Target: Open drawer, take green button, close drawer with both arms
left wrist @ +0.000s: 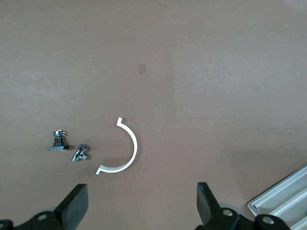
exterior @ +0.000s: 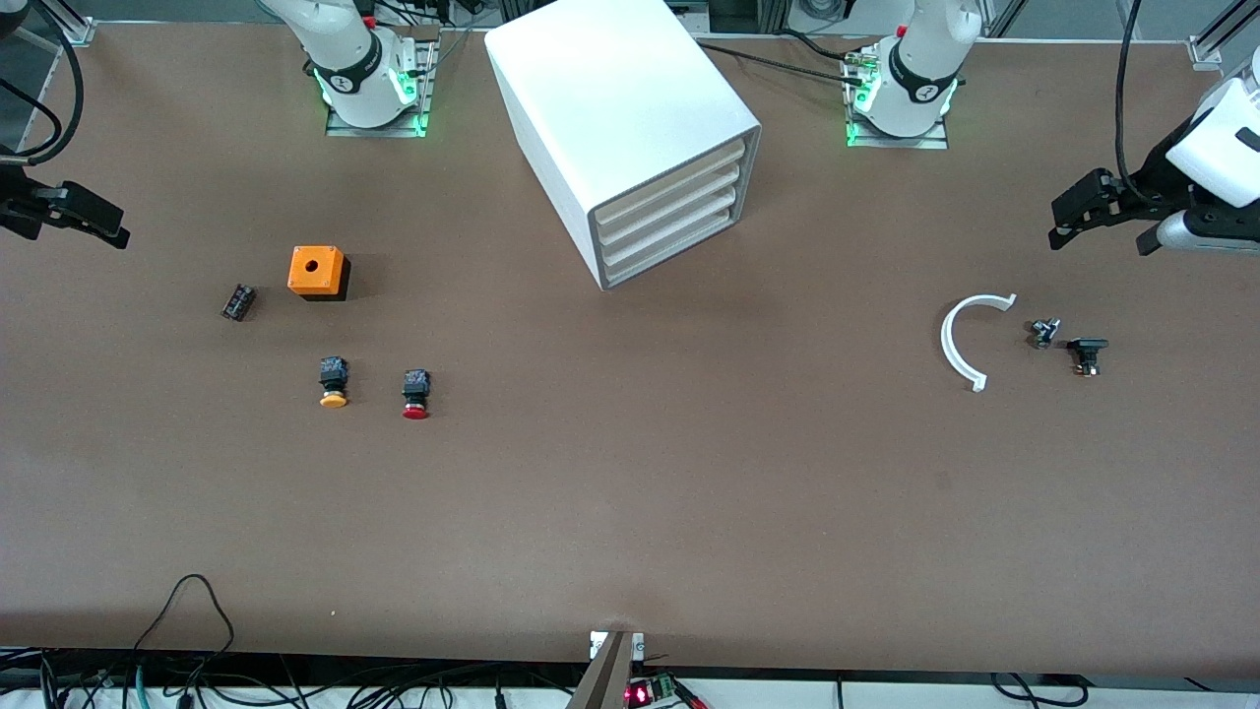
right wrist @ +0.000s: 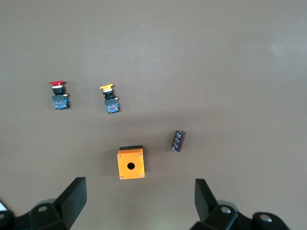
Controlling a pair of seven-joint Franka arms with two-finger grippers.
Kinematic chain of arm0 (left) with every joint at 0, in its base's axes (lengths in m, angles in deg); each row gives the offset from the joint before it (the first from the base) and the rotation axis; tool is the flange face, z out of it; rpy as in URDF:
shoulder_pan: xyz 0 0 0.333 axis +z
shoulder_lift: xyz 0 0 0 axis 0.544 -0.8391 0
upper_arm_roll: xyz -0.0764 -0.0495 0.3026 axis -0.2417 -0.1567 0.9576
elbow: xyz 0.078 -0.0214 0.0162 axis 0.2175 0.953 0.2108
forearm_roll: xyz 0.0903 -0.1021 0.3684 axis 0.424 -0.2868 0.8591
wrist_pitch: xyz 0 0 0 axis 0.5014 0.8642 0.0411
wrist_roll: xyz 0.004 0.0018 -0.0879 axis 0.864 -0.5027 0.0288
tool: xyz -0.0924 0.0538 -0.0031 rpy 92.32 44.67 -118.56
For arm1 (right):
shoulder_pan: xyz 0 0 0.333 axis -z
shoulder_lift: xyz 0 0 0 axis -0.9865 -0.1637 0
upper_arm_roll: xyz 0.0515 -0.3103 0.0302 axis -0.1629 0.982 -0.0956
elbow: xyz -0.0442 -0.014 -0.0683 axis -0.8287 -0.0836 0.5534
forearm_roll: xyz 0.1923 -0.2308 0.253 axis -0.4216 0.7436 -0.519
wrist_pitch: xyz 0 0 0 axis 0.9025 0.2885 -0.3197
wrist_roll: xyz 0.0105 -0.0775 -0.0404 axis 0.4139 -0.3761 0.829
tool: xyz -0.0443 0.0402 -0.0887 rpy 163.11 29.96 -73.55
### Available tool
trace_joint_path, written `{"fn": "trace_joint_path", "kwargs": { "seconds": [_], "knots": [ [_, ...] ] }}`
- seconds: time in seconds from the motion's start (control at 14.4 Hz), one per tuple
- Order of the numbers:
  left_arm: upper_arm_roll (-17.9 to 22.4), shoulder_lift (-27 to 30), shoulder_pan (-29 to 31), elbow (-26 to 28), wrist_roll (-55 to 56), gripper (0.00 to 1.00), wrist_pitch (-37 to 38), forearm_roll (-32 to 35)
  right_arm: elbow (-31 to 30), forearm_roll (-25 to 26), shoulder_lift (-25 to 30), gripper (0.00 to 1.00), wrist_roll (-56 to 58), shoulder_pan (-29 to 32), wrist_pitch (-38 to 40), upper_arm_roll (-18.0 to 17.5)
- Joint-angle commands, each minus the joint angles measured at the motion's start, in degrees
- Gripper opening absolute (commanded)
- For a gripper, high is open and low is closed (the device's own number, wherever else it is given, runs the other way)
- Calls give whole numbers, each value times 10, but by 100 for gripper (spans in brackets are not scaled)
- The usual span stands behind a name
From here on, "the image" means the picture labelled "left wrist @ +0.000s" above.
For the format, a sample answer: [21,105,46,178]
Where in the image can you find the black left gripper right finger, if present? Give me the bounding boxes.
[195,182,250,230]

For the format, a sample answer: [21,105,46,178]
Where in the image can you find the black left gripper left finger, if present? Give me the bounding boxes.
[16,184,89,230]

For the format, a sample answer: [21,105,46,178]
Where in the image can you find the white drawer cabinet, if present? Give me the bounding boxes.
[247,163,307,230]

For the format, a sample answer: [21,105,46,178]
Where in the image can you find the small chrome valve fitting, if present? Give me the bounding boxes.
[72,143,90,163]

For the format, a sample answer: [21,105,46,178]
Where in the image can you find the black flat-head switch part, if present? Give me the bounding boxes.
[47,130,70,152]

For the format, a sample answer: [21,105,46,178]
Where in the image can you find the white semicircular plastic bracket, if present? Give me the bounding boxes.
[95,116,139,175]

